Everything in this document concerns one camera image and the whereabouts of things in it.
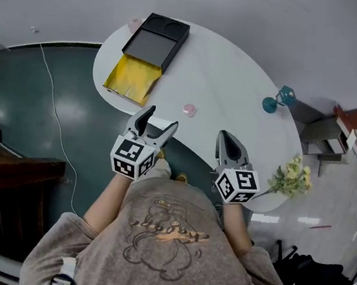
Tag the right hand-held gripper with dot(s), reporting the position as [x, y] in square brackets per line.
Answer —
[241, 184]

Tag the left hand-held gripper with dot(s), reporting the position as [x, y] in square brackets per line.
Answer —
[128, 154]

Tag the small pink round object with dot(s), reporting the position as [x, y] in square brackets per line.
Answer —
[190, 109]

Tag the black box with yellow drawer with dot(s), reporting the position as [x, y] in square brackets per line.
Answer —
[152, 44]

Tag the person's left forearm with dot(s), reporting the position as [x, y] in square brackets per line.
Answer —
[106, 204]

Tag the person's right forearm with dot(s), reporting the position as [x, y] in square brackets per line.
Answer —
[235, 227]

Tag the white curved table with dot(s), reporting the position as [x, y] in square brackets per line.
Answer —
[224, 89]

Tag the person's left tan shoe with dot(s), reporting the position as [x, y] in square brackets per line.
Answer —
[162, 153]

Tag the yellow flower bouquet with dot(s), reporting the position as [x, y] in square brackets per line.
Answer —
[292, 178]

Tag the grey open cabinet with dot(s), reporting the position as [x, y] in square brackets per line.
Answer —
[323, 135]

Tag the person's grey printed shirt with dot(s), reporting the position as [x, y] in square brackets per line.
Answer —
[163, 260]

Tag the black office chair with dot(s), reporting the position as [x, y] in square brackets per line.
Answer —
[314, 274]

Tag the dark wooden furniture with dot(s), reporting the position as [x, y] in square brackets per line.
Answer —
[4, 200]

